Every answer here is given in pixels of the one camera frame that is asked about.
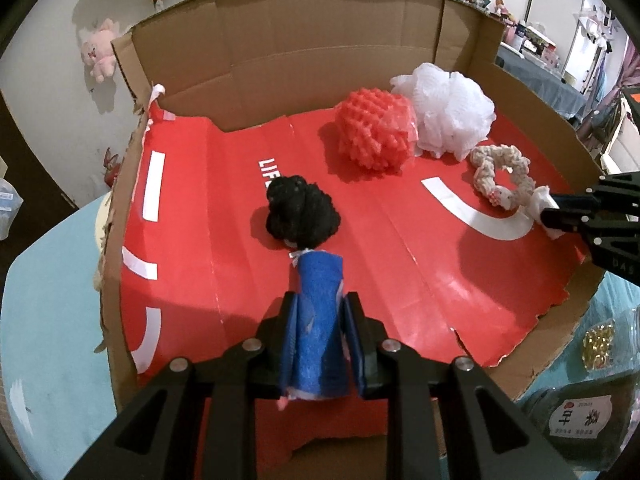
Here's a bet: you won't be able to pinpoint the white refrigerator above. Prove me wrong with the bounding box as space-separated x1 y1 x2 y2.
527 0 606 91

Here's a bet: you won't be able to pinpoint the white plastic bag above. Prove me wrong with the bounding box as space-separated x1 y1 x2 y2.
0 178 23 240

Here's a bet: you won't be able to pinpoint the pink plush on wall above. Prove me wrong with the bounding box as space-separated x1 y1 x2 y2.
80 18 118 84

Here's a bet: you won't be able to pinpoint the red mesh bath pouf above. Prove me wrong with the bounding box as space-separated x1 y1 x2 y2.
335 88 418 174

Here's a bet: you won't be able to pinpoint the white mesh bath pouf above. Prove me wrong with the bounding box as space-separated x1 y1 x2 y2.
390 63 497 162

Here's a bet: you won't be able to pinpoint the small jar gold capsules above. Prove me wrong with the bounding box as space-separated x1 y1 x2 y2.
580 308 639 374

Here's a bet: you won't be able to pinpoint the cardboard box red interior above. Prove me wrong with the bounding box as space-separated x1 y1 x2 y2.
101 0 603 479

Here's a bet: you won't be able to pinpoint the cream knitted scrunchie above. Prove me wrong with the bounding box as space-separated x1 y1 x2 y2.
469 144 563 240

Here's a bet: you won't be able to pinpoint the black fluffy scrunchie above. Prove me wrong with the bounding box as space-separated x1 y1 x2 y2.
266 176 342 250

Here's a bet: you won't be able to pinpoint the blue cloth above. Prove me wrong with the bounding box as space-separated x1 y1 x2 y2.
280 249 349 401

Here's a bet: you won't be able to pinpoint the side table grey cloth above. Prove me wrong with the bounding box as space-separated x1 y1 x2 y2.
496 44 587 122

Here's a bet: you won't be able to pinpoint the large jar dark tea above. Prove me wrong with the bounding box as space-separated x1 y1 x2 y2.
523 372 639 471

